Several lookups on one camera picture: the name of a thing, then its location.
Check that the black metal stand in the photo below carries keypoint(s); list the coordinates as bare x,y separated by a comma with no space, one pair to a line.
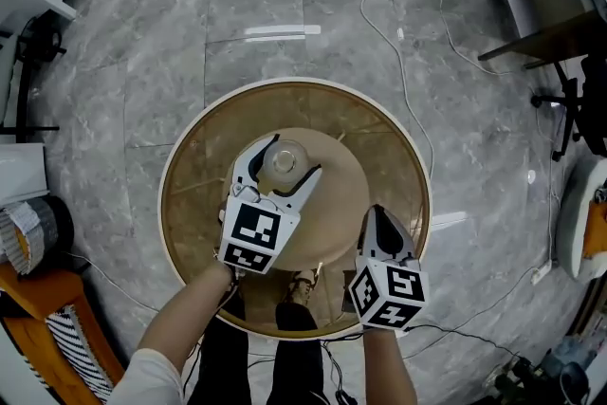
35,47

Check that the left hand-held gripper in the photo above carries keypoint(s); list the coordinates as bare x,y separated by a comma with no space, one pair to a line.
249,230

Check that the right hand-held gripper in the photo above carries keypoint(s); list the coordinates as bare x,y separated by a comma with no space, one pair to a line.
389,291

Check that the round glass side table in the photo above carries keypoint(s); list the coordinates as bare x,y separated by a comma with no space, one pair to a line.
199,185

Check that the white shirt sleeve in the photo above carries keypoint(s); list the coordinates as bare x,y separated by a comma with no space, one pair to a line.
147,381

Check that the orange cloth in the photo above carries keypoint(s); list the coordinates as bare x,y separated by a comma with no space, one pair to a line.
596,230

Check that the person's tan shoe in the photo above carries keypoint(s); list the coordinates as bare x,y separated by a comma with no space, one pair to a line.
301,287

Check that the white box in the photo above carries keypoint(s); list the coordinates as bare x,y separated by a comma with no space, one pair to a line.
21,171

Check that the orange armchair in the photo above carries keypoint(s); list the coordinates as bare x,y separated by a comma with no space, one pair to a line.
33,299

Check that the person's left forearm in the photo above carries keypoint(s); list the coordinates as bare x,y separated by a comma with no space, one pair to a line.
185,318

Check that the person's right forearm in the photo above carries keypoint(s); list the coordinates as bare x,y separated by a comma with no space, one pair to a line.
386,370

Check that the black office chair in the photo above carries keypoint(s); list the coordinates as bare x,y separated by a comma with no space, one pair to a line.
576,109

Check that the clear glass container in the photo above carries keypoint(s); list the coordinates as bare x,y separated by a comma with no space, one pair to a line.
286,160

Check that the small white power strip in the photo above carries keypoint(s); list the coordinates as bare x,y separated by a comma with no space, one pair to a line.
540,272

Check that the person's black trousers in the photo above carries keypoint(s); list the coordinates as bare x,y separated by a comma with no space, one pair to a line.
294,360

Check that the white round pouf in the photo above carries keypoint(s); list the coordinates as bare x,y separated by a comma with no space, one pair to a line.
571,223

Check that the black white striped cushion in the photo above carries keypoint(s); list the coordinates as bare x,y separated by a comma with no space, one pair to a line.
78,346

